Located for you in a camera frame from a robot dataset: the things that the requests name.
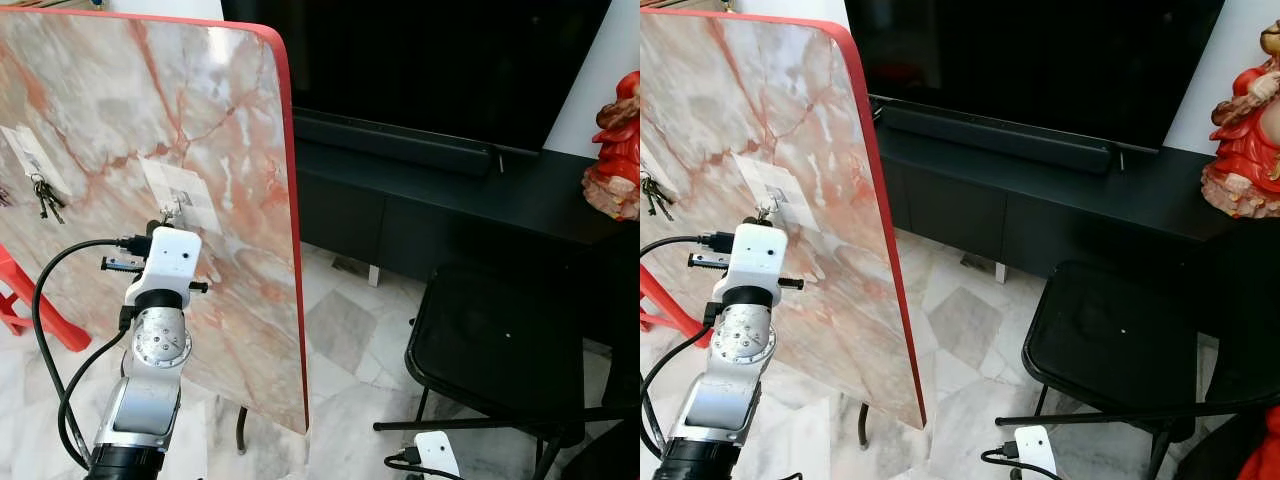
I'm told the red plastic stool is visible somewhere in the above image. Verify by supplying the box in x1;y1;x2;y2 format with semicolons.
640;262;717;349
0;243;93;353

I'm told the dark key bunch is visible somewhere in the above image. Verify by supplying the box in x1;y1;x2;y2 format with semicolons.
30;175;67;224
640;175;677;222

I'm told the marble pattern board red edge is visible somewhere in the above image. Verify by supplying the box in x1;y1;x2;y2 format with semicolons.
640;8;929;431
0;8;311;436

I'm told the red robed deity statue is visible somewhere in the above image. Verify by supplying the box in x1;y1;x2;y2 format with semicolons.
583;70;641;221
1200;20;1280;219

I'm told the black folding chair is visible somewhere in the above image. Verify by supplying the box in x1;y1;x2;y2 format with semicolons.
995;225;1280;480
372;225;641;480

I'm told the long black soundbar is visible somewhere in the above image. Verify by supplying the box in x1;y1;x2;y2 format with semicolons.
872;95;1119;176
293;108;498;179

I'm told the black flat television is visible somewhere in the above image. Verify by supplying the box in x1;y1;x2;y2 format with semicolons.
845;0;1227;151
222;0;613;153

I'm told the red fabric item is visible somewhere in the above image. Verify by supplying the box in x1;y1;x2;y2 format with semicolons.
1235;405;1280;480

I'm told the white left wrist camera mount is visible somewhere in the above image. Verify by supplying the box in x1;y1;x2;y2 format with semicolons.
722;222;787;297
140;226;203;301

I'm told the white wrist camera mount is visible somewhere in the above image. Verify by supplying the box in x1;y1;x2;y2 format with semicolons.
1014;425;1059;480
722;222;787;297
415;430;463;480
140;226;203;301

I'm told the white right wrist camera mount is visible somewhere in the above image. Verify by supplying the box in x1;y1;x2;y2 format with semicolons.
415;430;463;480
1014;425;1059;480

